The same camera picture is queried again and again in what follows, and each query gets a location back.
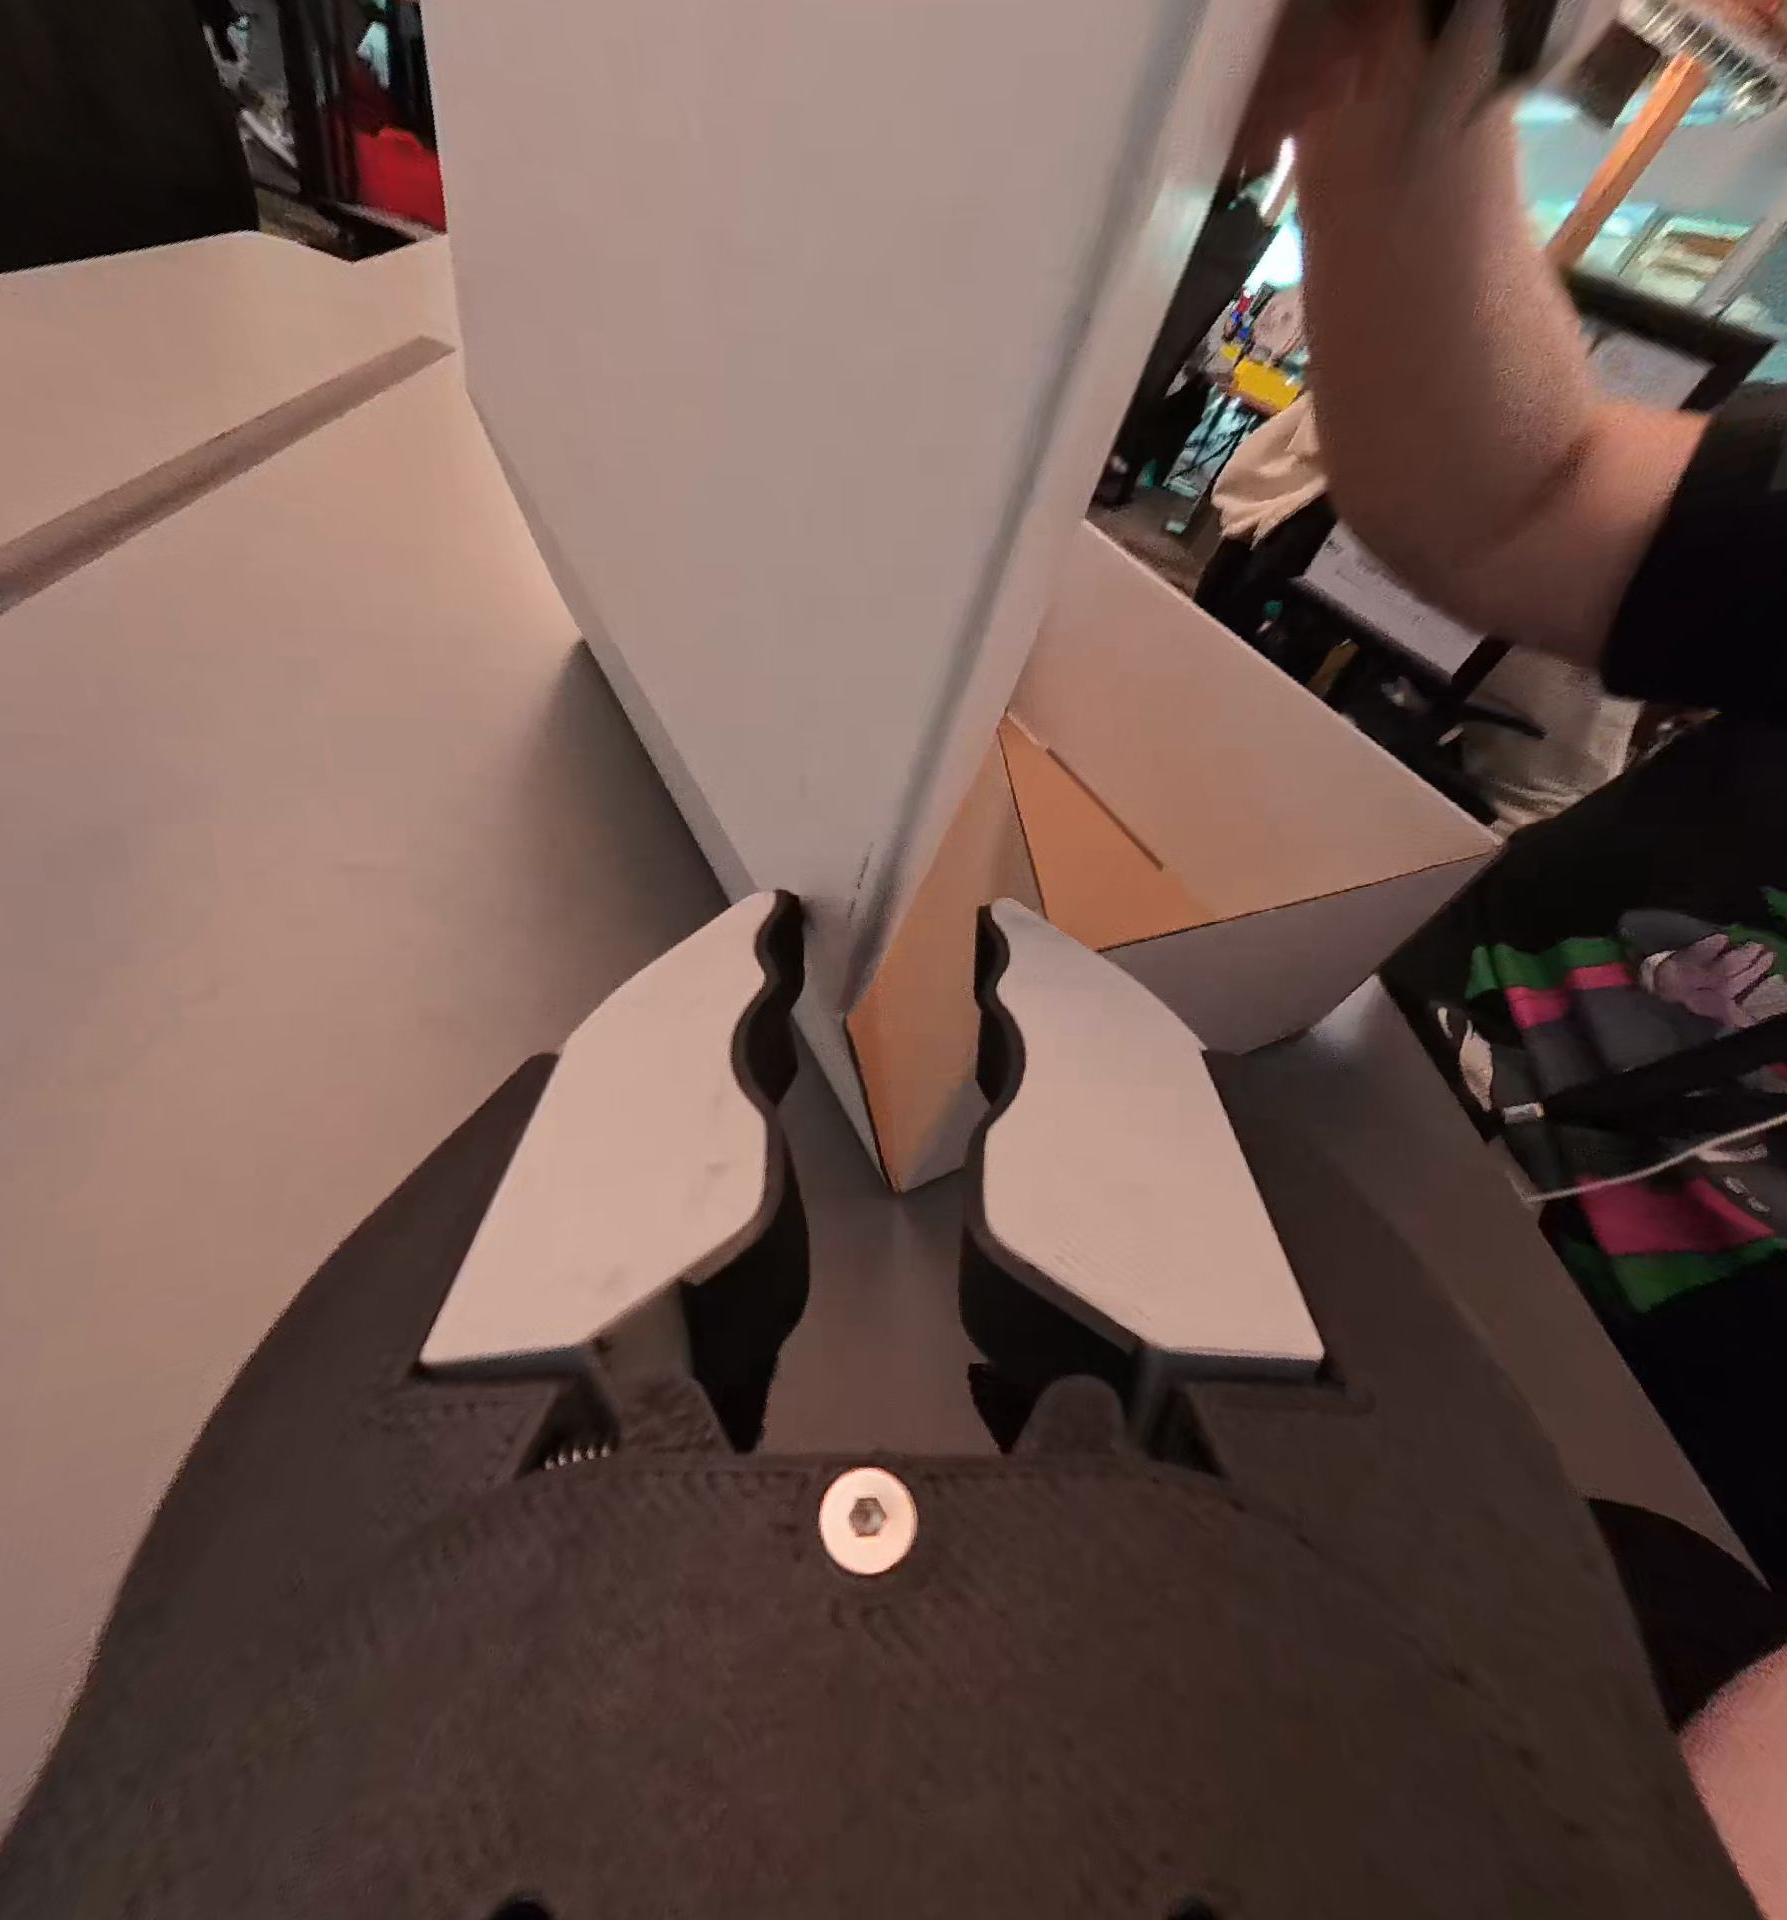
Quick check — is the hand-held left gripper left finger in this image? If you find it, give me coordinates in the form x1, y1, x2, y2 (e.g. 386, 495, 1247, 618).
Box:
420, 888, 812, 1374

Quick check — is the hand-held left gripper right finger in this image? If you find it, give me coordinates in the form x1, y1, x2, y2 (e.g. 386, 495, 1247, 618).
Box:
960, 901, 1321, 1382

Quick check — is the white cardboard box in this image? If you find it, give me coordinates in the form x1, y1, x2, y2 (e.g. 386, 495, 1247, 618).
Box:
420, 0, 1501, 1194

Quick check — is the person's left forearm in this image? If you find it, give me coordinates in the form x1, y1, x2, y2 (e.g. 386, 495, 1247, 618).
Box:
1679, 1612, 1787, 1920

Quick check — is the person in black shirt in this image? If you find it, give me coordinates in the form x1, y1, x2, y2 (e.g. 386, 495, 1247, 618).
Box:
1379, 374, 1787, 1729

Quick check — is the white cable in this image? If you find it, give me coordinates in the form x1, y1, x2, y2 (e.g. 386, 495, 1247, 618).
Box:
1507, 1092, 1787, 1207

